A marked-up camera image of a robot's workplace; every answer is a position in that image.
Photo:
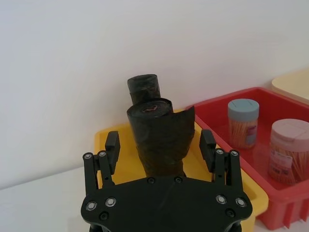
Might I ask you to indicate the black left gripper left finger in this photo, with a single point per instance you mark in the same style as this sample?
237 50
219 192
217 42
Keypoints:
112 154

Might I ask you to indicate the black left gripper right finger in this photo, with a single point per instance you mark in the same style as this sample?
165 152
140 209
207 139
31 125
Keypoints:
208 152

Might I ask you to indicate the yellow plastic tray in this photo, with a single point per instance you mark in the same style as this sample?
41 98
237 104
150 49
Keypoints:
128 164

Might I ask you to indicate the toothpick jar with blue lid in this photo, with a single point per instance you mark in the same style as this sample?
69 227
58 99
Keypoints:
242 125

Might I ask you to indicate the large black garbage bag roll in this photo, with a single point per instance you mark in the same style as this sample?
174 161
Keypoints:
161 140

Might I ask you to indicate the red plastic tray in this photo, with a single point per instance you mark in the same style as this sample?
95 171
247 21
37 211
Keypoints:
256 166

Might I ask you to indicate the small black garbage bag roll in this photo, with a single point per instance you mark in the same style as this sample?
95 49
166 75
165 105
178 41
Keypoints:
143 88

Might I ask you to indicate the toothpick jar with pink lid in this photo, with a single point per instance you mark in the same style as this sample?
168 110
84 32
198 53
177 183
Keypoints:
287 154

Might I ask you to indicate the cream plastic tray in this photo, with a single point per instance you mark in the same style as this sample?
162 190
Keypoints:
293 84

